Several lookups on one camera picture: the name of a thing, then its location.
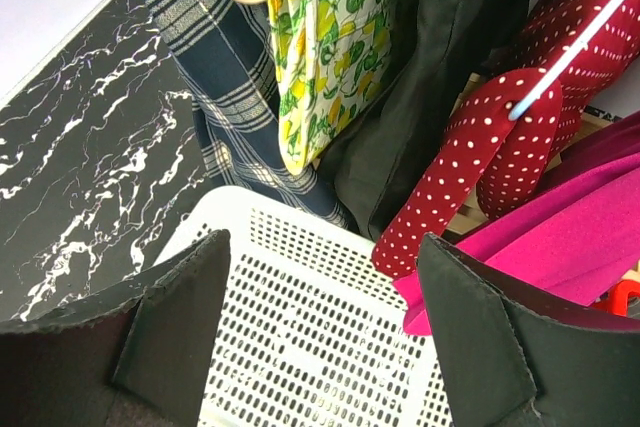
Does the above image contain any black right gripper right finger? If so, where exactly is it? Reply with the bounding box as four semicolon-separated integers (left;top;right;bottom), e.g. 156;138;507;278
417;234;639;426

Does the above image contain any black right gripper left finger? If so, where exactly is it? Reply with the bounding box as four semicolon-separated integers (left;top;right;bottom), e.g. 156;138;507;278
1;230;231;426

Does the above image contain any navy plaid skirt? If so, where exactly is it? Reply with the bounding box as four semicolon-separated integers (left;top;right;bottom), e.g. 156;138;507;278
144;0;352;228

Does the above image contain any black skirt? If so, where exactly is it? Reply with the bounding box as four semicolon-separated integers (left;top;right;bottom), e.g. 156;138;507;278
320;0;529;240

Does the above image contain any lemon print skirt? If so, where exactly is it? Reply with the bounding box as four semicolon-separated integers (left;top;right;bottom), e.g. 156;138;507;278
267;0;418;175

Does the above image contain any magenta skirt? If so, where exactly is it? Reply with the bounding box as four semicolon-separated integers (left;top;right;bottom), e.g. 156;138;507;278
392;111;640;337

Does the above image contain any red polka dot skirt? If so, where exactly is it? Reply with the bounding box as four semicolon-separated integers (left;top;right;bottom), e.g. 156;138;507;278
372;0;639;279

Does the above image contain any red plastic crate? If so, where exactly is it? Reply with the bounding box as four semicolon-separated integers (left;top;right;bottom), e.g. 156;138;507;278
592;279;640;317

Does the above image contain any wooden clothes rack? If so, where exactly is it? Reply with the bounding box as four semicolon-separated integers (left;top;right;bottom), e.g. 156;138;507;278
443;73;613;243

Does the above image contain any white perforated plastic basket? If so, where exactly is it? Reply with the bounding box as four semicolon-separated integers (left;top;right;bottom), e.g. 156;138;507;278
161;186;453;426

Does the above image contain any blue wire hanger red skirt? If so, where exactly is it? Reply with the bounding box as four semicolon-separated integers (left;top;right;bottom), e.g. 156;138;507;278
508;0;640;122

